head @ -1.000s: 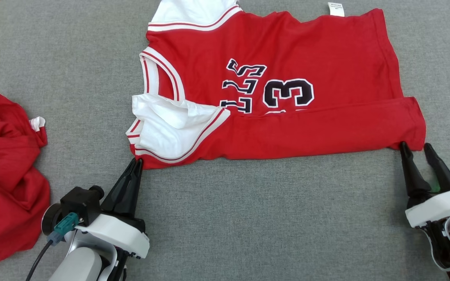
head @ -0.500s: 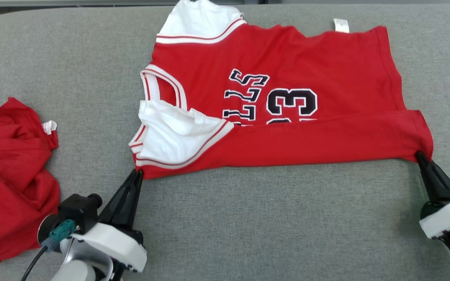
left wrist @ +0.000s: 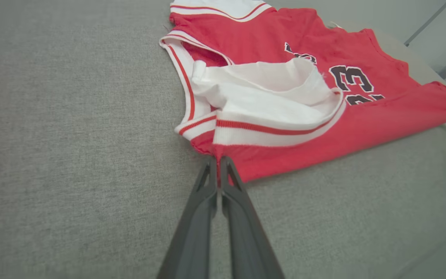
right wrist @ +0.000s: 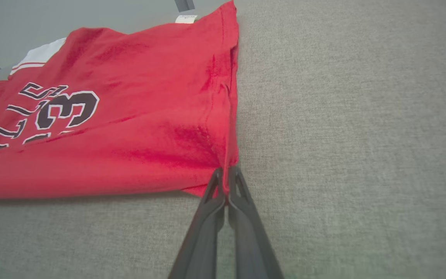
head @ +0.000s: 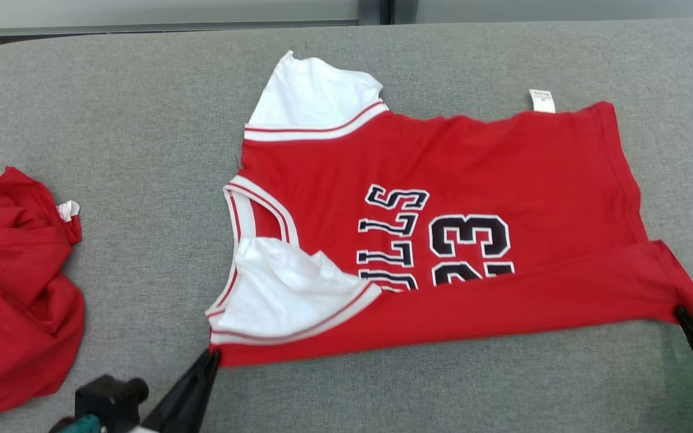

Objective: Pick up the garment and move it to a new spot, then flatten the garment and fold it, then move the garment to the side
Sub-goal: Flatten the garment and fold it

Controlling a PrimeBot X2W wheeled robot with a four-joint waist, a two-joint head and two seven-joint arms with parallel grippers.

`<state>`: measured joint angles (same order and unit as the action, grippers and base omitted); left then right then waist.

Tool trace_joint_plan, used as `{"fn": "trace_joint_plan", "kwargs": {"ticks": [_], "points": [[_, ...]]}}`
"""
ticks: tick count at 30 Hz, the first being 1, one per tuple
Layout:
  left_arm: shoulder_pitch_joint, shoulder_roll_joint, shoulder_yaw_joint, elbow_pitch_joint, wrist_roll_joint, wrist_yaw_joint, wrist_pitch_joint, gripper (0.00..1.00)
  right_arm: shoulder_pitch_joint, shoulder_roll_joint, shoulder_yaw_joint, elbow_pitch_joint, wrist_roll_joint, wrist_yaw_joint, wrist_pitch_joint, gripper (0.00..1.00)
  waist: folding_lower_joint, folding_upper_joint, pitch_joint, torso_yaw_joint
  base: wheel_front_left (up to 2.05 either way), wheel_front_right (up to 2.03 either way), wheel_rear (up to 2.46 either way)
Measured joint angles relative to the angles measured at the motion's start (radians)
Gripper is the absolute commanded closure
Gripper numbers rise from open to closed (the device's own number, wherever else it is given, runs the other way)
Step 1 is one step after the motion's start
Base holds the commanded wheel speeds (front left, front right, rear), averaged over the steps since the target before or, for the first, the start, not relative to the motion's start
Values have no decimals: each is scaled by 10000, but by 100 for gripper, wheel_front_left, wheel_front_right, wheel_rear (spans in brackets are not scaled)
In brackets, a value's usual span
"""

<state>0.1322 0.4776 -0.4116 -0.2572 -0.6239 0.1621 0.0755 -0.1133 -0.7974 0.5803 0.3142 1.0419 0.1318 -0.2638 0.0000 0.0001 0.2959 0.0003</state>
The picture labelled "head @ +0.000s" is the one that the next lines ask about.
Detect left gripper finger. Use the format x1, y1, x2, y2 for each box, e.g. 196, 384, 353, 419
142, 350, 214, 433
172, 351, 221, 433

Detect red basketball shorts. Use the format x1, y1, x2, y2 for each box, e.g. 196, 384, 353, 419
0, 167, 86, 424

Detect red white basketball jersey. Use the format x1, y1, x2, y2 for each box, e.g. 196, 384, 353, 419
205, 51, 693, 368

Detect grey wall partition post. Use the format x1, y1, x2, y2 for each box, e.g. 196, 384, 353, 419
359, 0, 417, 25

